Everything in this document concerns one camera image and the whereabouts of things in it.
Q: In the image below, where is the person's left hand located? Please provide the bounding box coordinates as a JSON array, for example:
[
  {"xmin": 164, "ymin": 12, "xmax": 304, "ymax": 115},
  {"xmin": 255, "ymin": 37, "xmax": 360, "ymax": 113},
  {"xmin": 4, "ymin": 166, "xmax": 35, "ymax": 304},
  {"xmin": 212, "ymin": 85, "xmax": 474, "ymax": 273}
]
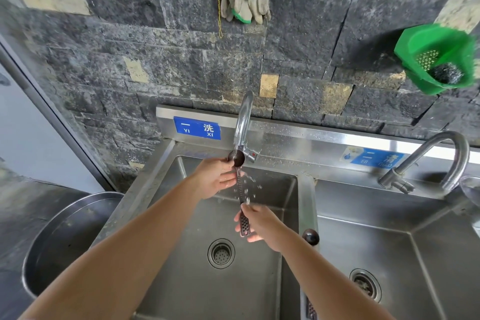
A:
[{"xmin": 191, "ymin": 157, "xmax": 245, "ymax": 200}]

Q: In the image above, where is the person's right hand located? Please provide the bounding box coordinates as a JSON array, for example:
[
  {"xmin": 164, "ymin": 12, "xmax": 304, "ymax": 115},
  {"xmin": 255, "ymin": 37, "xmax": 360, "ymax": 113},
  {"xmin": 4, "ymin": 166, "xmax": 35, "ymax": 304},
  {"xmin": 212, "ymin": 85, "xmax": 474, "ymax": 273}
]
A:
[{"xmin": 234, "ymin": 203, "xmax": 289, "ymax": 253}]

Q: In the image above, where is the brown spoon with perforated handle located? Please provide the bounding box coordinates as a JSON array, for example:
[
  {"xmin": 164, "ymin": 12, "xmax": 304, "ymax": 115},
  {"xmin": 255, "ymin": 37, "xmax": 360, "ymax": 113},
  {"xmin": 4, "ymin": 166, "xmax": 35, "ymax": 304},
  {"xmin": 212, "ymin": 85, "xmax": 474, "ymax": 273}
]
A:
[
  {"xmin": 302, "ymin": 228, "xmax": 320, "ymax": 320},
  {"xmin": 227, "ymin": 150, "xmax": 252, "ymax": 238}
]

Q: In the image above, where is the person's right forearm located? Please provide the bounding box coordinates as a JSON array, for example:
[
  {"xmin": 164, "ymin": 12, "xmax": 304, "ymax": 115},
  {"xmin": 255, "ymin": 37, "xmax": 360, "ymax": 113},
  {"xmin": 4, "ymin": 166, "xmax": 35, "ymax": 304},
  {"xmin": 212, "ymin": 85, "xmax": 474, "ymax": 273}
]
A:
[{"xmin": 279, "ymin": 228, "xmax": 397, "ymax": 320}]

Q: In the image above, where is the person's left forearm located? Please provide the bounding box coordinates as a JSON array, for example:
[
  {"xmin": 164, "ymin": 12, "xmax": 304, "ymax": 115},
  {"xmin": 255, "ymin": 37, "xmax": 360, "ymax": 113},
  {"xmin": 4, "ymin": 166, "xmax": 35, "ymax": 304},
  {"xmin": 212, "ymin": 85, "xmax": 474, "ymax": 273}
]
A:
[{"xmin": 18, "ymin": 175, "xmax": 211, "ymax": 320}]

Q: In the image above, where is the round sink drain strainer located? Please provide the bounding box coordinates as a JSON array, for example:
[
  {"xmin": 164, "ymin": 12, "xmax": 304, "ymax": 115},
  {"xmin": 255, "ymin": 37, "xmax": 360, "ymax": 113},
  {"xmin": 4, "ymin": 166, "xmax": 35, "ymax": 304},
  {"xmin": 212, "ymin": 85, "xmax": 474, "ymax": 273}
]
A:
[
  {"xmin": 207, "ymin": 238, "xmax": 236, "ymax": 270},
  {"xmin": 349, "ymin": 268, "xmax": 383, "ymax": 303}
]

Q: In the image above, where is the straight chrome faucet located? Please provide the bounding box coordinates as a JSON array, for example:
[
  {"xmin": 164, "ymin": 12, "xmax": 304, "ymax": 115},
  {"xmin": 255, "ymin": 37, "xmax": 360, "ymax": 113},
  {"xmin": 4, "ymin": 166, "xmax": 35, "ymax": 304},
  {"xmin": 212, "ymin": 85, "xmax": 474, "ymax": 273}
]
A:
[{"xmin": 232, "ymin": 90, "xmax": 261, "ymax": 164}]

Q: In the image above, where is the blue label with white print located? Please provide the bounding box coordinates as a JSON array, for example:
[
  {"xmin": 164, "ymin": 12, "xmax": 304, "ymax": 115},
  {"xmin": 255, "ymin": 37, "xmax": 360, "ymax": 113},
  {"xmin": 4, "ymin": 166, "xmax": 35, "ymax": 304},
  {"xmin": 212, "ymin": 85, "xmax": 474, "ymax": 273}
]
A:
[{"xmin": 173, "ymin": 116, "xmax": 222, "ymax": 141}]

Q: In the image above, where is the stainless steel double sink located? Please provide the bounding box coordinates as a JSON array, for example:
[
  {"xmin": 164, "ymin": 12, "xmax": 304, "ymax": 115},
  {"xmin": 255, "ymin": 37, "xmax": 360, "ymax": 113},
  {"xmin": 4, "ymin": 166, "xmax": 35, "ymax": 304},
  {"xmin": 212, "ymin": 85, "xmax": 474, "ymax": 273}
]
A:
[{"xmin": 90, "ymin": 104, "xmax": 480, "ymax": 320}]

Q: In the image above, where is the blue label with droplet print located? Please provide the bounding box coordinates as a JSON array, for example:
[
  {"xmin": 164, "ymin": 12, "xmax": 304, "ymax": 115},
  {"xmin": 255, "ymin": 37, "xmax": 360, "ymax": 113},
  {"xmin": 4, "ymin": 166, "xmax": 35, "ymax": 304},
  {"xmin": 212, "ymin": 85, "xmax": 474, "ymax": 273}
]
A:
[{"xmin": 340, "ymin": 146, "xmax": 406, "ymax": 170}]

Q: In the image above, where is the large steel pot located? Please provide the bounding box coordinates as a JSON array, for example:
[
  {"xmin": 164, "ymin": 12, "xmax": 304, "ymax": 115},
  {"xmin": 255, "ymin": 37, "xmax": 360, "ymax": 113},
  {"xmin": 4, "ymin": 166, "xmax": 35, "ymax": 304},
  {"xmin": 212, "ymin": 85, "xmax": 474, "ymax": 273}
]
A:
[{"xmin": 22, "ymin": 191, "xmax": 125, "ymax": 299}]

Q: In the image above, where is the curved chrome faucet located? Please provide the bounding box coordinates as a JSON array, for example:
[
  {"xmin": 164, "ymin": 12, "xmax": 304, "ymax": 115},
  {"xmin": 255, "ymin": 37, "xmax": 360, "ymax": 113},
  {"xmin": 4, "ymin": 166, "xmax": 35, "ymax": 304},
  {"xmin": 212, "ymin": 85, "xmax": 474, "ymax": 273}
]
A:
[{"xmin": 377, "ymin": 131, "xmax": 470, "ymax": 197}]

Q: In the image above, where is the green plastic basket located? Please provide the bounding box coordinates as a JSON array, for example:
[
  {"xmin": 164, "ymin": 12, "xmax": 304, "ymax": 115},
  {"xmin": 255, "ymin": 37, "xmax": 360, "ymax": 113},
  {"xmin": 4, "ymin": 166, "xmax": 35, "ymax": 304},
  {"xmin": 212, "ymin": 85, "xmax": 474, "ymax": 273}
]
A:
[{"xmin": 393, "ymin": 23, "xmax": 478, "ymax": 96}]

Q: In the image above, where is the clear glass bowl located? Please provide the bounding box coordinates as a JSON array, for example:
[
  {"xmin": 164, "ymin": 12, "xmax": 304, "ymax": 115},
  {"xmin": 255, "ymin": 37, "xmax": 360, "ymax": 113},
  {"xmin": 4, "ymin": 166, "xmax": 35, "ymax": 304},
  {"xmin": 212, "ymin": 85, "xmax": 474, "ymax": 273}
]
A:
[{"xmin": 459, "ymin": 176, "xmax": 480, "ymax": 207}]

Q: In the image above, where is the dark steel wool scrubber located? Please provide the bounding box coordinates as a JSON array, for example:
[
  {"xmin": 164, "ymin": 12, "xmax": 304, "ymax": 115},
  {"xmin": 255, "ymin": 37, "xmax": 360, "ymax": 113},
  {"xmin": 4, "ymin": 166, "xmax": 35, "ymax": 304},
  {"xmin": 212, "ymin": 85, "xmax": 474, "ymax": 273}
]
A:
[{"xmin": 428, "ymin": 62, "xmax": 465, "ymax": 85}]

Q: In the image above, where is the yellow string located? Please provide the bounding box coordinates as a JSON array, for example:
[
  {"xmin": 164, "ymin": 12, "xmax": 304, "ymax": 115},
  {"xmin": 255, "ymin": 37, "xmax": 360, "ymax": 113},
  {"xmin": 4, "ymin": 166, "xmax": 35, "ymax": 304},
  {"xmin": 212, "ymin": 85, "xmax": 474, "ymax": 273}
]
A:
[{"xmin": 214, "ymin": 0, "xmax": 224, "ymax": 39}]

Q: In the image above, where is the grey metal door frame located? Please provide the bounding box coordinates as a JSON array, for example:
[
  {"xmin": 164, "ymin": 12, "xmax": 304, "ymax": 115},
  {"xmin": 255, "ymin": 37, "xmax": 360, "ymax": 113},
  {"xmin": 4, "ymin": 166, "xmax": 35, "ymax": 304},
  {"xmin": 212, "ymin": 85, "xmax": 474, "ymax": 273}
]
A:
[{"xmin": 0, "ymin": 33, "xmax": 118, "ymax": 192}]

